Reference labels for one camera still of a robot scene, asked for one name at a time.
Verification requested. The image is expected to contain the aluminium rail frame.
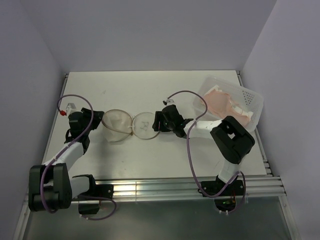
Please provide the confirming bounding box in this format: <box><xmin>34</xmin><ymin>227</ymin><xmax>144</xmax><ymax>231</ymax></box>
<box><xmin>14</xmin><ymin>70</ymin><xmax>301</xmax><ymax>240</ymax></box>

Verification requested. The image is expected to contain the pink bra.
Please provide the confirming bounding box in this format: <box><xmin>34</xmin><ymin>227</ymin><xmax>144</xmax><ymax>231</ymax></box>
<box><xmin>202</xmin><ymin>89</ymin><xmax>252</xmax><ymax>127</ymax></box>

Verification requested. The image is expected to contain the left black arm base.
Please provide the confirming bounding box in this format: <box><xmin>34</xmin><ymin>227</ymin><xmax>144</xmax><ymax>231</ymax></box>
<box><xmin>77</xmin><ymin>184</ymin><xmax>117</xmax><ymax>221</ymax></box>

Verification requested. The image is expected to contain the white mesh laundry bag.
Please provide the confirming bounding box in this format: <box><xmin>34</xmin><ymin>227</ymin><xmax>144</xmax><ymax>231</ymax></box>
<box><xmin>101</xmin><ymin>109</ymin><xmax>159</xmax><ymax>143</ymax></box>

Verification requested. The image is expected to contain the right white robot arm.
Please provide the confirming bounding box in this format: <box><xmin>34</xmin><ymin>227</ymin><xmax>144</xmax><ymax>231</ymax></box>
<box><xmin>152</xmin><ymin>104</ymin><xmax>255</xmax><ymax>195</ymax></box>

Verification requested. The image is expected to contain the white garment in basket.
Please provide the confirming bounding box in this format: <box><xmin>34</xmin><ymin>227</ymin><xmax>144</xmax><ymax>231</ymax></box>
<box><xmin>211</xmin><ymin>84</ymin><xmax>255</xmax><ymax>120</ymax></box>

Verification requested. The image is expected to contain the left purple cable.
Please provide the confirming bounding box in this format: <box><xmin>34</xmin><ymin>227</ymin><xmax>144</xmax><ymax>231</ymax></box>
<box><xmin>39</xmin><ymin>94</ymin><xmax>95</xmax><ymax>214</ymax></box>

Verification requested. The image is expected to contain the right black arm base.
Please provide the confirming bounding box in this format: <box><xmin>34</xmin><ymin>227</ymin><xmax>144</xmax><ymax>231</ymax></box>
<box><xmin>197</xmin><ymin>171</ymin><xmax>247</xmax><ymax>215</ymax></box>

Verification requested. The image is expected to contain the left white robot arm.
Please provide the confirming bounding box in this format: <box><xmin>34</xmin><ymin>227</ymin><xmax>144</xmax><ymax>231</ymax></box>
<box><xmin>28</xmin><ymin>108</ymin><xmax>104</xmax><ymax>213</ymax></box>

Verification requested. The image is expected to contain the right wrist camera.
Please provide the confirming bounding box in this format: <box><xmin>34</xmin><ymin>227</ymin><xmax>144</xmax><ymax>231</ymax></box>
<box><xmin>162</xmin><ymin>98</ymin><xmax>174</xmax><ymax>106</ymax></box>

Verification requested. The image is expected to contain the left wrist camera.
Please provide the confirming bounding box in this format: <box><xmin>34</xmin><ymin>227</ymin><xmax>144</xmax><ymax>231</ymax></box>
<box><xmin>59</xmin><ymin>103</ymin><xmax>77</xmax><ymax>116</ymax></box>

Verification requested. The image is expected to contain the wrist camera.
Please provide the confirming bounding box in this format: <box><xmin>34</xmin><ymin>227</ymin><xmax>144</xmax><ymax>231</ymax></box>
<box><xmin>59</xmin><ymin>103</ymin><xmax>77</xmax><ymax>116</ymax></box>
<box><xmin>162</xmin><ymin>98</ymin><xmax>174</xmax><ymax>106</ymax></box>

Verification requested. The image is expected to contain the clear plastic perforated basket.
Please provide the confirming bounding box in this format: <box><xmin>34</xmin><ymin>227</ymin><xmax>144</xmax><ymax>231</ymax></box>
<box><xmin>192</xmin><ymin>76</ymin><xmax>264</xmax><ymax>132</ymax></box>

